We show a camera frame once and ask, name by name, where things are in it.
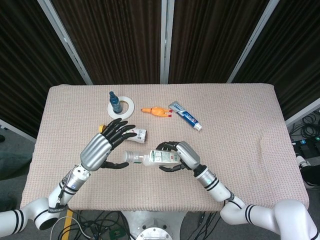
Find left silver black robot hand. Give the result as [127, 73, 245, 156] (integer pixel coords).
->
[79, 118, 138, 172]

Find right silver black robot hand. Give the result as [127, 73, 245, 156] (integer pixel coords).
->
[155, 140, 202, 174]

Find small clear bottle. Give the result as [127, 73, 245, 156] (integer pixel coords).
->
[124, 149, 181, 168]

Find white robot base with flange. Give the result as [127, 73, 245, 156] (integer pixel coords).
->
[122, 209, 191, 240]

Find drink bottle with yellow cap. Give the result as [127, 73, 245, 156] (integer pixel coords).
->
[98, 124, 148, 144]

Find small blue liquid bottle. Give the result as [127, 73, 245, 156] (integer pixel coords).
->
[108, 91, 123, 114]

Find blue white toothpaste tube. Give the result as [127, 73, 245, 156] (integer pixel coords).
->
[168, 100, 203, 132]

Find beige waffle tablecloth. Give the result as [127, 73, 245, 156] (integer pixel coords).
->
[19, 83, 310, 213]

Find white tape roll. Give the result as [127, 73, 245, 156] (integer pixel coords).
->
[107, 95, 135, 121]

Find orange rubber chicken toy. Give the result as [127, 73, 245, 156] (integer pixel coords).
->
[140, 106, 173, 119]

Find green circuit board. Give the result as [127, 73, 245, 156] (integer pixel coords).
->
[109, 228, 125, 240]

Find dark corrugated partition panel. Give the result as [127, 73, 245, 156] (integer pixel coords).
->
[169, 0, 271, 85]
[232, 0, 320, 121]
[51, 0, 163, 85]
[0, 0, 87, 138]

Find black power strip green lights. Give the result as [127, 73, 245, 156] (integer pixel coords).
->
[291, 136, 320, 161]

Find black and white shoe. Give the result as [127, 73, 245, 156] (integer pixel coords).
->
[296, 154, 320, 188]

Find black floor cable bundle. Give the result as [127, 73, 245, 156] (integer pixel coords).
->
[72, 209, 131, 240]

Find white floor cable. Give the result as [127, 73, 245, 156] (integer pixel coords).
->
[49, 216, 93, 240]

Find gray partition frame post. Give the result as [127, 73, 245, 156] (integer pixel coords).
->
[159, 0, 175, 85]
[37, 0, 94, 86]
[226, 0, 280, 84]

